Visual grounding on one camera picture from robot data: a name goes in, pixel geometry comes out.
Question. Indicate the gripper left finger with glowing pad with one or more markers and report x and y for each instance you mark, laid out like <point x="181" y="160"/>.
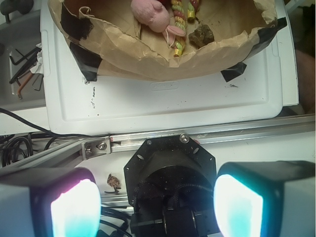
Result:
<point x="49" y="202"/>

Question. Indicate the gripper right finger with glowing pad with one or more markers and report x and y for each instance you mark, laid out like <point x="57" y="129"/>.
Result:
<point x="266" y="199"/>

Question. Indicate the brown rock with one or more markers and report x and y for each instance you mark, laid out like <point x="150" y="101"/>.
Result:
<point x="201" y="36"/>

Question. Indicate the white plastic bin lid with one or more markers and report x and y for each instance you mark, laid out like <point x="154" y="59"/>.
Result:
<point x="113" y="105"/>

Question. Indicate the black hex keys set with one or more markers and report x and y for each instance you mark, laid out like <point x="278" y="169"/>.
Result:
<point x="23" y="75"/>

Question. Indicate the brown paper bag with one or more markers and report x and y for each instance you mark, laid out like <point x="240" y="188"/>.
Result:
<point x="107" y="40"/>

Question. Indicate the pink plush bunny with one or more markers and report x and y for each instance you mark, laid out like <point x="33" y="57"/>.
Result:
<point x="153" y="14"/>

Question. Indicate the aluminium extrusion rail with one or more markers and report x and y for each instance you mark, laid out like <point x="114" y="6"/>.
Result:
<point x="283" y="138"/>

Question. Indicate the metal corner bracket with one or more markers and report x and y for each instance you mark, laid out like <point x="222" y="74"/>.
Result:
<point x="92" y="148"/>

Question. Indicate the twisted multicolour rope toy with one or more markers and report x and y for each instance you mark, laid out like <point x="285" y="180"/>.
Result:
<point x="181" y="22"/>

